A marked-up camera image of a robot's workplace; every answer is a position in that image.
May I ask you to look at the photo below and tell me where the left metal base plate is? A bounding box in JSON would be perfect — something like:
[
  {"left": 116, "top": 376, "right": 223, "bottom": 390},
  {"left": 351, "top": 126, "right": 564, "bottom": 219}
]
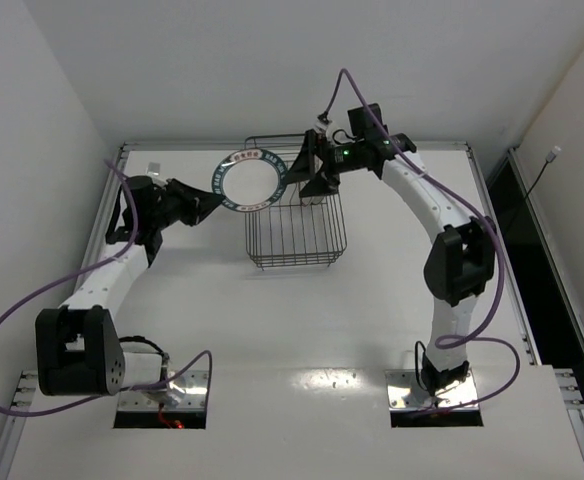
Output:
[{"left": 117, "top": 370, "right": 209, "bottom": 413}]

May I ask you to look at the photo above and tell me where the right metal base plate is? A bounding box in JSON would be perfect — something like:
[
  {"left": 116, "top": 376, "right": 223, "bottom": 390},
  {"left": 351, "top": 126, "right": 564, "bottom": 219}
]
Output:
[{"left": 385, "top": 370, "right": 480, "bottom": 413}]

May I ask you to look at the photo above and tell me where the metal base plate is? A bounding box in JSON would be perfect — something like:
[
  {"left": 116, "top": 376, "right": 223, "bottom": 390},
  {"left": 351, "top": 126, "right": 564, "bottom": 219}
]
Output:
[
  {"left": 117, "top": 370, "right": 209, "bottom": 413},
  {"left": 385, "top": 370, "right": 480, "bottom": 413}
]

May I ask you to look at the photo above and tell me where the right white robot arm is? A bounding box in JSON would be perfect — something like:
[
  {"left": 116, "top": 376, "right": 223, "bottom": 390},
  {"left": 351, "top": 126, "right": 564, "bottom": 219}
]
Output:
[{"left": 285, "top": 104, "right": 495, "bottom": 394}]

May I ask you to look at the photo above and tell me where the white plate grey flower pattern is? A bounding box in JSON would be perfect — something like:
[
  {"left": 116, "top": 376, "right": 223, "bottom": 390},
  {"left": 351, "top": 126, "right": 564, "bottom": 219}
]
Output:
[{"left": 311, "top": 196, "right": 330, "bottom": 205}]

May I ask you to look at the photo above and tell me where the green rimmed white plate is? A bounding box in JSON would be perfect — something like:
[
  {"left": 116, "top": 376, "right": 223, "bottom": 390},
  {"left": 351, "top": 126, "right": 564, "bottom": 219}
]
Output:
[{"left": 211, "top": 148, "right": 288, "bottom": 213}]

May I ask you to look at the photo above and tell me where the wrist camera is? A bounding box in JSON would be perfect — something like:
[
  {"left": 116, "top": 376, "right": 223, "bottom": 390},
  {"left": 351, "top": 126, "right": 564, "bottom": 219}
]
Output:
[
  {"left": 146, "top": 162, "right": 161, "bottom": 177},
  {"left": 347, "top": 106, "right": 385, "bottom": 141}
]

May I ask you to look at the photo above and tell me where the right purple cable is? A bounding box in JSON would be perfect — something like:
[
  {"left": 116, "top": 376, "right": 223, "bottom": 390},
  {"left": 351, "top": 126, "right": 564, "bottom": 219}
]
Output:
[{"left": 321, "top": 68, "right": 521, "bottom": 416}]

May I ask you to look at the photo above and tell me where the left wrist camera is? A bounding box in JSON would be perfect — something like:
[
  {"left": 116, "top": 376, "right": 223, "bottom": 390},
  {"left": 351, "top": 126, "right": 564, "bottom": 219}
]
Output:
[{"left": 146, "top": 162, "right": 161, "bottom": 177}]

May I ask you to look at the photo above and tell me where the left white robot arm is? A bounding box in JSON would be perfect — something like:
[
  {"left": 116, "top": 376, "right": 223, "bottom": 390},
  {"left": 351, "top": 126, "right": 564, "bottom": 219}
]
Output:
[{"left": 35, "top": 175, "right": 225, "bottom": 396}]

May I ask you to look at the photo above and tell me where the black cable white plug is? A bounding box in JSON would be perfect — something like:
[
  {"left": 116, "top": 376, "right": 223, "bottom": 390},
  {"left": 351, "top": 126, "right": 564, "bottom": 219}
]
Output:
[{"left": 503, "top": 145, "right": 562, "bottom": 237}]

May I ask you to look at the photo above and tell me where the orange sunburst plate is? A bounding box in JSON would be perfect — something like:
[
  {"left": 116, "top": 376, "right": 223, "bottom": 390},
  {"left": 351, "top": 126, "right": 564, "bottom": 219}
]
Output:
[{"left": 299, "top": 188, "right": 321, "bottom": 207}]

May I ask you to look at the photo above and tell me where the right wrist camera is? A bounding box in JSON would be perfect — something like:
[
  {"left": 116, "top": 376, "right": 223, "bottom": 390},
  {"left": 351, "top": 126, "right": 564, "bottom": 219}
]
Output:
[{"left": 347, "top": 106, "right": 385, "bottom": 141}]

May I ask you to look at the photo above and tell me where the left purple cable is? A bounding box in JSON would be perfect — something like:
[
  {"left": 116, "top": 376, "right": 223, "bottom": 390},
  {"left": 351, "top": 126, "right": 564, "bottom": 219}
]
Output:
[{"left": 0, "top": 158, "right": 213, "bottom": 417}]

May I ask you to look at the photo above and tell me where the purple cable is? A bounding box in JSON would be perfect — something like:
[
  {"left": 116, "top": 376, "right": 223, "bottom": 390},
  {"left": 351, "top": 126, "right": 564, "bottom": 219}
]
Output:
[
  {"left": 321, "top": 68, "right": 521, "bottom": 416},
  {"left": 0, "top": 158, "right": 213, "bottom": 417}
]

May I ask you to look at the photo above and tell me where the grey wire dish rack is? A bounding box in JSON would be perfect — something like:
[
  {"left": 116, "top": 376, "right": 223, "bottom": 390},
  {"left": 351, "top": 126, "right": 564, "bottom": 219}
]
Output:
[{"left": 244, "top": 132, "right": 348, "bottom": 270}]

